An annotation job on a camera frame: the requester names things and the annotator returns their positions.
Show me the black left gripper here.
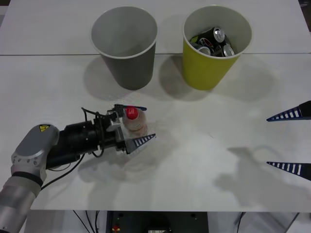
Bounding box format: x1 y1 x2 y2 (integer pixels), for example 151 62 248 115
98 104 156 154

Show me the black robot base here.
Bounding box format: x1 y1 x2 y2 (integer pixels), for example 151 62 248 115
106 211 209 233

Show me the plastic bottle with red cap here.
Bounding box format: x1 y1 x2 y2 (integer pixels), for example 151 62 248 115
121 105 148 137

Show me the silver-topped drink can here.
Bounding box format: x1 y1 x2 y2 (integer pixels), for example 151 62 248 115
220 44 235 57
195 44 211 55

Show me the black cable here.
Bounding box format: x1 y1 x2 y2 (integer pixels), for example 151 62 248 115
72 210 103 233
233 212 246 233

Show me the black drink can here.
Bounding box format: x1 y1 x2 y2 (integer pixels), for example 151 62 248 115
190 26 226 46

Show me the grey plastic bin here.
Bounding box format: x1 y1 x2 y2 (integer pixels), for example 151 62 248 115
90 7 158 90

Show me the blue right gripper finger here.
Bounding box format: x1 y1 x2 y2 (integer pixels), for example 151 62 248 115
266 100 311 122
266 161 311 182

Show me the yellow-green plastic bin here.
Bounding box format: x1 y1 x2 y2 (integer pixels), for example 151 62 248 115
181 5 253 91

